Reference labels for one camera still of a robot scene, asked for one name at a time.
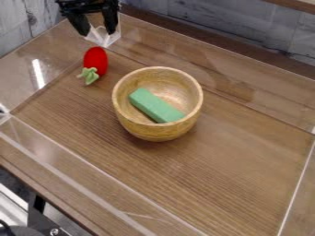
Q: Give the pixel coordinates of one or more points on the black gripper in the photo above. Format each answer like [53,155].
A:
[75,9]

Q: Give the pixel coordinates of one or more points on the clear acrylic corner bracket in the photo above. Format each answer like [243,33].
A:
[99,34]

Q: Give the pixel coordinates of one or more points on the red plush fruit green stem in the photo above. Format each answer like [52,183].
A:
[95,64]

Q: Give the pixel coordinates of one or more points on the green rectangular block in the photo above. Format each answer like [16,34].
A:
[160,111]

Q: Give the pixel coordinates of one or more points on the wooden bowl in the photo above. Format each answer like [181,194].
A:
[175,87]

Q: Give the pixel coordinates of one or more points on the clear acrylic tray wall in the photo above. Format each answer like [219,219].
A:
[96,172]

